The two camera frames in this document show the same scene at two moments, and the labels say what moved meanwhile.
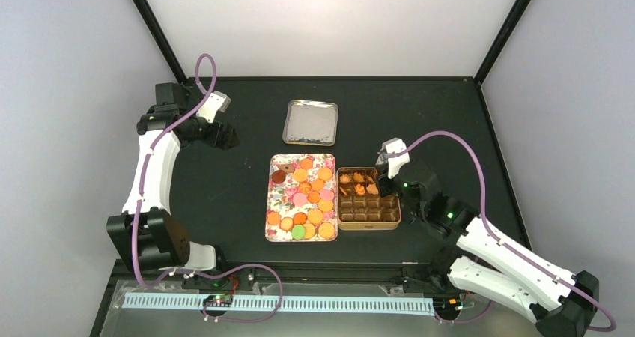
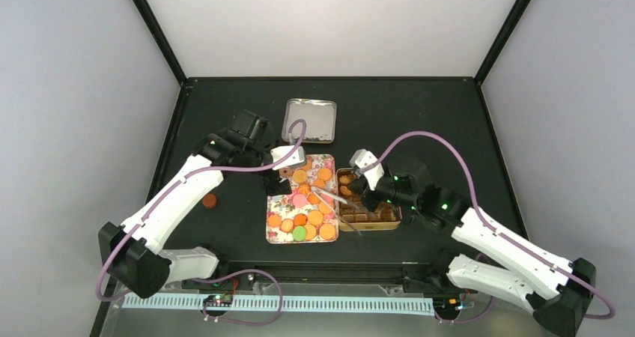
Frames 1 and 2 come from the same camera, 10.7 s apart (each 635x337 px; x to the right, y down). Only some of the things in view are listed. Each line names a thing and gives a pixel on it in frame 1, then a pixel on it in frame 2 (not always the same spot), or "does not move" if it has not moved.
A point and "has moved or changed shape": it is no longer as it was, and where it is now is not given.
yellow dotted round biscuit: (325, 174) does not move
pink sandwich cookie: (299, 199) does not move
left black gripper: (223, 141) → (277, 186)
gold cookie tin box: (360, 205) does not move
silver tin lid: (312, 123) does not move
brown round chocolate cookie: (278, 177) has moved or changed shape
